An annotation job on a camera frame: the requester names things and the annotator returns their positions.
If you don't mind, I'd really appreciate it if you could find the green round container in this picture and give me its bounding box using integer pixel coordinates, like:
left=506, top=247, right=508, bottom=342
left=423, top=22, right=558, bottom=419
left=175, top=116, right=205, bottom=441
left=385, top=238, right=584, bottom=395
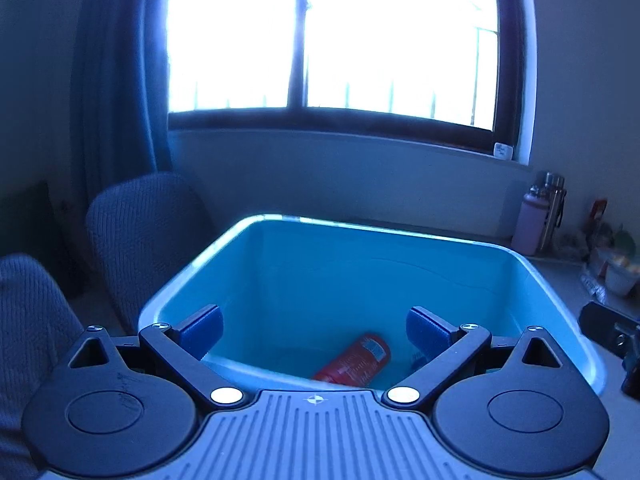
left=614, top=227, right=639, bottom=254

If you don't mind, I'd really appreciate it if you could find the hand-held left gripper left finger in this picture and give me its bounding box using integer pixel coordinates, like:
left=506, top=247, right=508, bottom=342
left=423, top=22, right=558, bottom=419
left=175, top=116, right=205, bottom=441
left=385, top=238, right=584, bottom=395
left=67, top=304, right=251, bottom=408

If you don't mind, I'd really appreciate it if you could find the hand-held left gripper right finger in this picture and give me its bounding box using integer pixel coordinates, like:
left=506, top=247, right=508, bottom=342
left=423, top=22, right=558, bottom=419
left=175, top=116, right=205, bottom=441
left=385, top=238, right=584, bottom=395
left=382, top=305, right=571, bottom=408

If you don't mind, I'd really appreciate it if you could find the grey fabric chair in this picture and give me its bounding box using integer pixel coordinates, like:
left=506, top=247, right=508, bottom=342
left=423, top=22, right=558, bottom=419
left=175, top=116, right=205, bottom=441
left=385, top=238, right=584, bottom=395
left=0, top=254, right=90, bottom=480
left=85, top=172, right=217, bottom=335

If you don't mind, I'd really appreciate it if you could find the steel thermos bottle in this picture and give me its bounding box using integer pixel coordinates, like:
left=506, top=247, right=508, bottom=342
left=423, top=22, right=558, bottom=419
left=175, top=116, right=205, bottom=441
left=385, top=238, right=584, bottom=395
left=537, top=172, right=568, bottom=256

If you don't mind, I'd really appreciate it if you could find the dark framed window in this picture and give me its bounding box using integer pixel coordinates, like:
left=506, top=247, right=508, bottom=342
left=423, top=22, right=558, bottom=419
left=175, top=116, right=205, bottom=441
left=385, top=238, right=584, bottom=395
left=145, top=0, right=532, bottom=163

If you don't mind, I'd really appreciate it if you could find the red cylindrical can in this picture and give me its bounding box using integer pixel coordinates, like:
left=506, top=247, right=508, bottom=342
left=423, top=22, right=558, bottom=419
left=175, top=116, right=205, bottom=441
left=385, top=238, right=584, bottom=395
left=312, top=332, right=392, bottom=389

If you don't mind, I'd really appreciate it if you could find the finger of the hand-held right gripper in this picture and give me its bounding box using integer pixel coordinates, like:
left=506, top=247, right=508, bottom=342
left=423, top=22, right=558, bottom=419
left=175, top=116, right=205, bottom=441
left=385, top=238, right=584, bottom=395
left=579, top=300, right=640, bottom=356

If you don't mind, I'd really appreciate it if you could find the light blue plastic storage bin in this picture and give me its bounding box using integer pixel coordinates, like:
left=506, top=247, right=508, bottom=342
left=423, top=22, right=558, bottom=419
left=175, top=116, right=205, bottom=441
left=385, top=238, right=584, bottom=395
left=137, top=214, right=608, bottom=396

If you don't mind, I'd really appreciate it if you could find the pink water bottle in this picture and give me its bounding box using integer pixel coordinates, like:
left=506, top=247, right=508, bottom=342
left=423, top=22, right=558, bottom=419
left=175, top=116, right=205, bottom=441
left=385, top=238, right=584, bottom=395
left=511, top=185, right=551, bottom=257

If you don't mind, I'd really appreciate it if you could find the blue curtain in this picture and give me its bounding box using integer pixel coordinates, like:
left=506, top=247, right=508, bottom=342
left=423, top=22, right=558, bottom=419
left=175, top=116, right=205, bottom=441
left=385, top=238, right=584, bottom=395
left=70, top=0, right=173, bottom=201

